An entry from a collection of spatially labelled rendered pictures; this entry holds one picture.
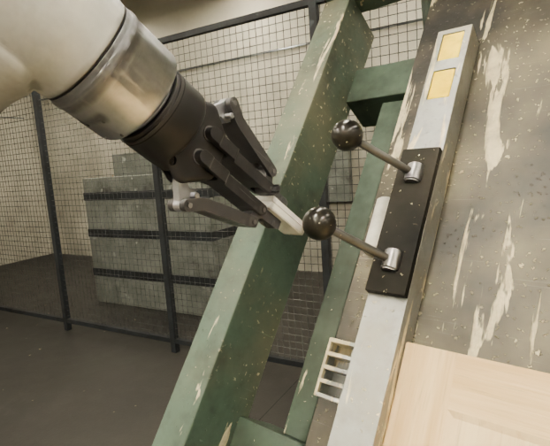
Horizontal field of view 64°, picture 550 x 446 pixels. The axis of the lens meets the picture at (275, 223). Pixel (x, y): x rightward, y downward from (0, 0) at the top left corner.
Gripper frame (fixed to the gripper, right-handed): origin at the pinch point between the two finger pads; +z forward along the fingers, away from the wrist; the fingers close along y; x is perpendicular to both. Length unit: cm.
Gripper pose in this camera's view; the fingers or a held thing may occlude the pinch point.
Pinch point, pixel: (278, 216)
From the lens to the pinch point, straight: 50.6
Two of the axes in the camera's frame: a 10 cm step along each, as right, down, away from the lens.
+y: -3.2, 8.9, -3.3
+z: 5.6, 4.6, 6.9
